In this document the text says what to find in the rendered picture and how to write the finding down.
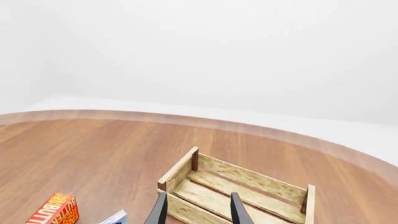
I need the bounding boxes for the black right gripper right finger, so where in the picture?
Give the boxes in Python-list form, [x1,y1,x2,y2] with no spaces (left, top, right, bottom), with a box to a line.
[230,192,254,224]

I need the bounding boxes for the white and blue box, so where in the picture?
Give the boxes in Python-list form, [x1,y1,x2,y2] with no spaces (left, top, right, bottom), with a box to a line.
[99,209,129,224]

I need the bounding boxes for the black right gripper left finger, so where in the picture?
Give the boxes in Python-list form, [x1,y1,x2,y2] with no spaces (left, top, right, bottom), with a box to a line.
[144,192,168,224]

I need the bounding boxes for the wooden slat tray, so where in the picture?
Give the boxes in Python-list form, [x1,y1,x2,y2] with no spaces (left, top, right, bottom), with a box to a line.
[157,146,316,224]

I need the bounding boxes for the red and yellow butter box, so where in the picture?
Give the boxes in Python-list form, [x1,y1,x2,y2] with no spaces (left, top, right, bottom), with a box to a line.
[25,192,80,224]

